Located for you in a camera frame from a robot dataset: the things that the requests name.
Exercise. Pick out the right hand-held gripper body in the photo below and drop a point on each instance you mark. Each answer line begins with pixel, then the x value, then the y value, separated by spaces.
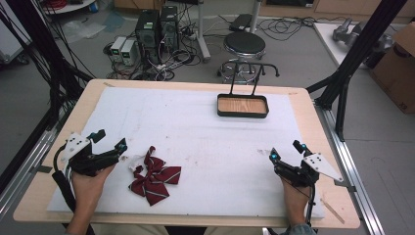
pixel 301 174

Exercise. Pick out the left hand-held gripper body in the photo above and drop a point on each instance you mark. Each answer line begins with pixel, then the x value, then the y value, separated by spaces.
pixel 81 161

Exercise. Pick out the red striped bow tie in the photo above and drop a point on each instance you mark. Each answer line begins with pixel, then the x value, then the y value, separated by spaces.
pixel 156 179

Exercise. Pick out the person's right hand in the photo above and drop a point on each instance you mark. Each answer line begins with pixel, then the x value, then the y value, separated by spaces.
pixel 296 197

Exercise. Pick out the person's left hand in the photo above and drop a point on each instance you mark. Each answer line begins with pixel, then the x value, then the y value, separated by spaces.
pixel 87 189

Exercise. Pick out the thin wooden stick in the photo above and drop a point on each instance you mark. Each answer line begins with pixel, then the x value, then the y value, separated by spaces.
pixel 332 211

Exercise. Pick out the black rack with wooden tray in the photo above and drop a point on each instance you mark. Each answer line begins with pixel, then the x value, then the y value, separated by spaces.
pixel 243 106

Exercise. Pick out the white foam mat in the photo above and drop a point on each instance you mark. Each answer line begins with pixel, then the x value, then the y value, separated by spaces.
pixel 202 153

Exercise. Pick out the grey power supply unit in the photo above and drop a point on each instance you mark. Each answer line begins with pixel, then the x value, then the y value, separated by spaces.
pixel 129 52
pixel 117 47

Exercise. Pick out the white board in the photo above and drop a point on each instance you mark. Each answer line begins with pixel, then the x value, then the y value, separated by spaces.
pixel 329 39

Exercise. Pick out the black computer tower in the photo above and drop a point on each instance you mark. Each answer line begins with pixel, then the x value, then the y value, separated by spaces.
pixel 169 27
pixel 148 32

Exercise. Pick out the black round stool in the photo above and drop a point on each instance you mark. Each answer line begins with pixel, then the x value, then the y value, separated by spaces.
pixel 244 44

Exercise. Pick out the brown cardboard box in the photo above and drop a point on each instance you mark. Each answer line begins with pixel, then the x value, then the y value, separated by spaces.
pixel 396 71

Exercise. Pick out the grey table leg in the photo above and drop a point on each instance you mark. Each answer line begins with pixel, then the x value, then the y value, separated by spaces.
pixel 203 39

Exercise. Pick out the black flat box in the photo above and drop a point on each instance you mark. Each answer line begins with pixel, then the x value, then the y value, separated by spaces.
pixel 240 22

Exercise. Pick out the aluminium rail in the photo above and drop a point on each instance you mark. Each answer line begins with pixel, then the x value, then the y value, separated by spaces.
pixel 29 163
pixel 352 169

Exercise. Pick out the black metal frame stand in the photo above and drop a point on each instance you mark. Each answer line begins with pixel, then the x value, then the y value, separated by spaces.
pixel 39 39
pixel 355 55

